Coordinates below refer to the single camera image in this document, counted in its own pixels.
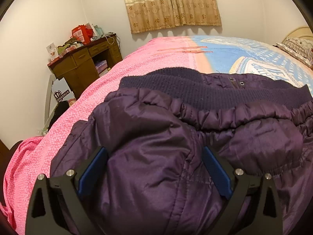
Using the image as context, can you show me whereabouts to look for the dark purple quilted jacket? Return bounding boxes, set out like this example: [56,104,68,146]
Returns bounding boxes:
[50,67,312,234]

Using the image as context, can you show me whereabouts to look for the pink and blue bedspread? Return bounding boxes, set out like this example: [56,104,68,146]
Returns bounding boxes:
[1,36,312,234]

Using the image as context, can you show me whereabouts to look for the black bag on floor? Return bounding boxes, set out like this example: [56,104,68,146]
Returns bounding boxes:
[48,101,69,130]

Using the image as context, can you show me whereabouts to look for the white printed paper bag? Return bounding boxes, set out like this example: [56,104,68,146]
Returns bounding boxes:
[51,78,75,102]

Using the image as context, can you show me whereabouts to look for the brown wooden desk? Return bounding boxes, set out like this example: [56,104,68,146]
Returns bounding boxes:
[48,33,122,99]

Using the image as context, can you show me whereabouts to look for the stacked books in desk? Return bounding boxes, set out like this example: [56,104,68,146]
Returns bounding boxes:
[95,60,108,74]

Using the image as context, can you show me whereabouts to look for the white greeting card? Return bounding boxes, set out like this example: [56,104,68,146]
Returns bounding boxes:
[46,43,59,61]

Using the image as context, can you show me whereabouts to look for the grey patterned pillow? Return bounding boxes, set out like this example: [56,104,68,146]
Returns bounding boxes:
[276,37,312,70]

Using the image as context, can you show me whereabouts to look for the red gift bag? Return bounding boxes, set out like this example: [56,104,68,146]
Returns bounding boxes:
[72,25,93,45]

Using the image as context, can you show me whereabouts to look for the cream wooden headboard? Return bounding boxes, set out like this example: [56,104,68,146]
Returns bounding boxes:
[283,27,313,41]

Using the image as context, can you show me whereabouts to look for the beige patterned window curtain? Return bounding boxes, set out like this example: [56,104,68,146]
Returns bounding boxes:
[124,0,222,34]

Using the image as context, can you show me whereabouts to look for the grey folded frame against wall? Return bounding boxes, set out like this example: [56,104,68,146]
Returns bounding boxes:
[44,74,56,128]

